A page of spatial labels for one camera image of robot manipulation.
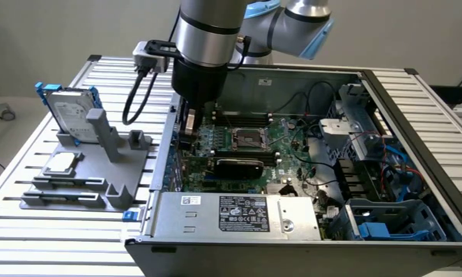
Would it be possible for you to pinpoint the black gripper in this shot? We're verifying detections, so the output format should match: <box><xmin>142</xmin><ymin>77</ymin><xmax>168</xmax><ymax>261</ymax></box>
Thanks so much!
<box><xmin>171</xmin><ymin>59</ymin><xmax>228</xmax><ymax>108</ymax></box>

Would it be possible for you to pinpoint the black RAM slot bank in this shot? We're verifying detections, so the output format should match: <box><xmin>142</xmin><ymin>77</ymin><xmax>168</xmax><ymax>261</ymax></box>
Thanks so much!
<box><xmin>209</xmin><ymin>110</ymin><xmax>275</xmax><ymax>127</ymax></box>
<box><xmin>213</xmin><ymin>149</ymin><xmax>283</xmax><ymax>167</ymax></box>

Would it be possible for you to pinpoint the CPU socket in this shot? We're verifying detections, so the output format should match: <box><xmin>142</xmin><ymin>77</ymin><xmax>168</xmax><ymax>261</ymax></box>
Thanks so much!
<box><xmin>229</xmin><ymin>126</ymin><xmax>272</xmax><ymax>152</ymax></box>

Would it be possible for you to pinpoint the black heat sink shroud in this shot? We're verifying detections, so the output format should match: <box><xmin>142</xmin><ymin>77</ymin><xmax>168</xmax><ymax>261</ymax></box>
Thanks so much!
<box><xmin>213</xmin><ymin>158</ymin><xmax>264</xmax><ymax>180</ymax></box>

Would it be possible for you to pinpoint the green motherboard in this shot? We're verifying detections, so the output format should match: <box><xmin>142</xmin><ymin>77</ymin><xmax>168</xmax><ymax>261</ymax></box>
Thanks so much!
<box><xmin>176</xmin><ymin>109</ymin><xmax>334</xmax><ymax>204</ymax></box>

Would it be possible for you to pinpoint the grey parts rack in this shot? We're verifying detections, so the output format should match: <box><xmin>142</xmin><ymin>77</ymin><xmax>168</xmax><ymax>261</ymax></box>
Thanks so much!
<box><xmin>18</xmin><ymin>108</ymin><xmax>155</xmax><ymax>214</ymax></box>

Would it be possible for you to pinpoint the silver metal drive cage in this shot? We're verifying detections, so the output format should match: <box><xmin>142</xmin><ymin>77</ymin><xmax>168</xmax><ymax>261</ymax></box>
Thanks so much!
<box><xmin>318</xmin><ymin>83</ymin><xmax>394</xmax><ymax>161</ymax></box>

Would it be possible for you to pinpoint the silver CPU chip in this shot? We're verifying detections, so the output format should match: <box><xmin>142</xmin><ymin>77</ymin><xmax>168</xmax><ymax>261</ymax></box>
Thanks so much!
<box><xmin>41</xmin><ymin>152</ymin><xmax>84</xmax><ymax>175</ymax></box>

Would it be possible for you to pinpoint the silver power supply unit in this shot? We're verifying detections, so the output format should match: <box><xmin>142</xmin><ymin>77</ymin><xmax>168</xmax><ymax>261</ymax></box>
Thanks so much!
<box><xmin>149</xmin><ymin>192</ymin><xmax>323</xmax><ymax>242</ymax></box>

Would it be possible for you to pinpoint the RAM stick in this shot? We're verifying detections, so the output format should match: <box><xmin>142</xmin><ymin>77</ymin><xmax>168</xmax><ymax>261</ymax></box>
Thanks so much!
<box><xmin>32</xmin><ymin>177</ymin><xmax>104</xmax><ymax>188</ymax></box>

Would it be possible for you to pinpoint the grey caster wheel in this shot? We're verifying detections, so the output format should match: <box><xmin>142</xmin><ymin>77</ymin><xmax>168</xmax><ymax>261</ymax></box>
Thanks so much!
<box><xmin>0</xmin><ymin>102</ymin><xmax>16</xmax><ymax>121</ymax></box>

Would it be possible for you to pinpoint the black open PC case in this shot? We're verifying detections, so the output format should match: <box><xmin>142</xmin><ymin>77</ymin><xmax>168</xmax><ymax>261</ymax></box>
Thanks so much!
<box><xmin>122</xmin><ymin>63</ymin><xmax>462</xmax><ymax>277</ymax></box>

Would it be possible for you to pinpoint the neighbouring slat table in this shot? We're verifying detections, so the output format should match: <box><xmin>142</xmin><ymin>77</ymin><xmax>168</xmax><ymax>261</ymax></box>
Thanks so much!
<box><xmin>426</xmin><ymin>70</ymin><xmax>462</xmax><ymax>118</ymax></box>

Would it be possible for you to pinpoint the blue grey disk bay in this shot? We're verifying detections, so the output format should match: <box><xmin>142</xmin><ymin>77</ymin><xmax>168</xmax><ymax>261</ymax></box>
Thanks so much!
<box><xmin>330</xmin><ymin>197</ymin><xmax>449</xmax><ymax>242</ymax></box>

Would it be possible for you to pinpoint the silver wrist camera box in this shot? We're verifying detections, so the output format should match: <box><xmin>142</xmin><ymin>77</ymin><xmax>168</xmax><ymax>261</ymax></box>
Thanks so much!
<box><xmin>132</xmin><ymin>40</ymin><xmax>177</xmax><ymax>73</ymax></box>

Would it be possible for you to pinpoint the black tool connector cable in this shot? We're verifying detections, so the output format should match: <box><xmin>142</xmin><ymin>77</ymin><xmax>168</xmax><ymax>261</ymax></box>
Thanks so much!
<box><xmin>227</xmin><ymin>34</ymin><xmax>255</xmax><ymax>71</ymax></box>

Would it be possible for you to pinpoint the black camera cable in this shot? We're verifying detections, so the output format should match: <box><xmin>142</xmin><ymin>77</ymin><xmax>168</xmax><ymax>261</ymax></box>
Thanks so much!
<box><xmin>122</xmin><ymin>65</ymin><xmax>159</xmax><ymax>125</ymax></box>

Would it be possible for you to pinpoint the long black wire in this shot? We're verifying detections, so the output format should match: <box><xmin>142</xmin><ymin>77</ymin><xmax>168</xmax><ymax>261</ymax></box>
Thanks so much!
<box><xmin>272</xmin><ymin>81</ymin><xmax>336</xmax><ymax>117</ymax></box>

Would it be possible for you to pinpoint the hard disk in blue frame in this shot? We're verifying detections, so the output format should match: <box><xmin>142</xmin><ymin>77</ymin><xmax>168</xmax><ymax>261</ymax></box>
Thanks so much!
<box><xmin>33</xmin><ymin>82</ymin><xmax>102</xmax><ymax>145</ymax></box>

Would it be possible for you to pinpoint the red wire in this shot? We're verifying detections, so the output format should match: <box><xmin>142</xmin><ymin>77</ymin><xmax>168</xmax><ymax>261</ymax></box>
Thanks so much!
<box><xmin>350</xmin><ymin>133</ymin><xmax>398</xmax><ymax>145</ymax></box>

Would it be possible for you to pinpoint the blue data wire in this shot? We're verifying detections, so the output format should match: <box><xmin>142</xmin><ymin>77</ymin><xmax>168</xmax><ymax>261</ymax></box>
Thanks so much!
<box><xmin>383</xmin><ymin>143</ymin><xmax>424</xmax><ymax>203</ymax></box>

